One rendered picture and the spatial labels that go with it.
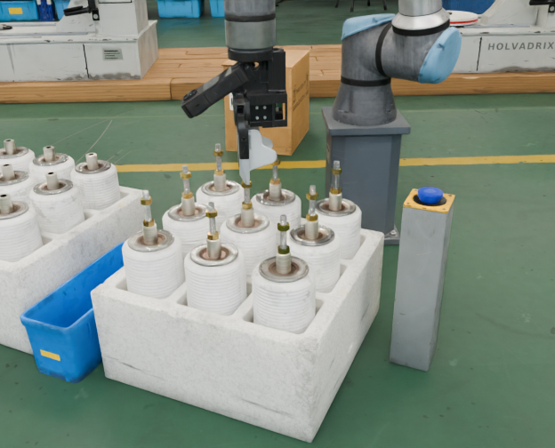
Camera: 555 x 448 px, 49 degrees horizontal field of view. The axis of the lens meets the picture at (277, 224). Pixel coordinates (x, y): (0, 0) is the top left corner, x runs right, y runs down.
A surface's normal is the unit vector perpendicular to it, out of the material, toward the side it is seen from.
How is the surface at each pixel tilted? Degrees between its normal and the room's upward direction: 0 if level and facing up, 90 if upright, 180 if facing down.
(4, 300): 90
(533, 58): 90
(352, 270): 0
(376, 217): 90
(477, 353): 0
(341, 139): 90
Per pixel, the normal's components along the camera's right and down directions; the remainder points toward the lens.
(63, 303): 0.92, 0.14
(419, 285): -0.40, 0.41
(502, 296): -0.01, -0.90
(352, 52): -0.66, 0.34
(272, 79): 0.11, 0.44
